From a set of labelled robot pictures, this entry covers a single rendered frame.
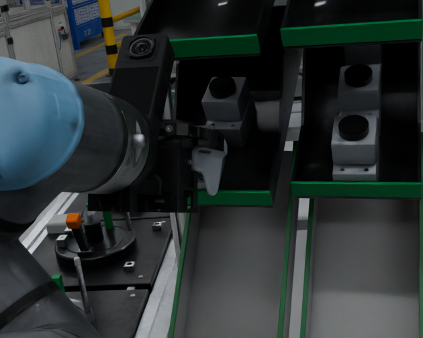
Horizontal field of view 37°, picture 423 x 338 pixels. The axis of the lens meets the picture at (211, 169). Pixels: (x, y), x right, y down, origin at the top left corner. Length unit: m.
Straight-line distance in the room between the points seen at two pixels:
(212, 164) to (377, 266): 0.26
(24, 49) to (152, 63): 6.38
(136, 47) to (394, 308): 0.42
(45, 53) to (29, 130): 6.93
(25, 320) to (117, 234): 0.74
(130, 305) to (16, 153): 0.62
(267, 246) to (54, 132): 0.47
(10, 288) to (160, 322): 0.53
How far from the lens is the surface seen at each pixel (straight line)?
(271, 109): 0.78
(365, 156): 0.66
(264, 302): 0.77
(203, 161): 0.61
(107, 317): 0.94
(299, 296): 1.13
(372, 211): 0.81
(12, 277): 0.41
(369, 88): 0.71
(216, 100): 0.71
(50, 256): 1.15
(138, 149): 0.46
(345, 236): 0.80
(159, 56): 0.56
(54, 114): 0.36
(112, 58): 7.81
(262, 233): 0.80
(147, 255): 1.08
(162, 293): 0.99
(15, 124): 0.35
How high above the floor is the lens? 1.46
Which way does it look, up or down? 20 degrees down
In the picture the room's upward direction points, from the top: 7 degrees counter-clockwise
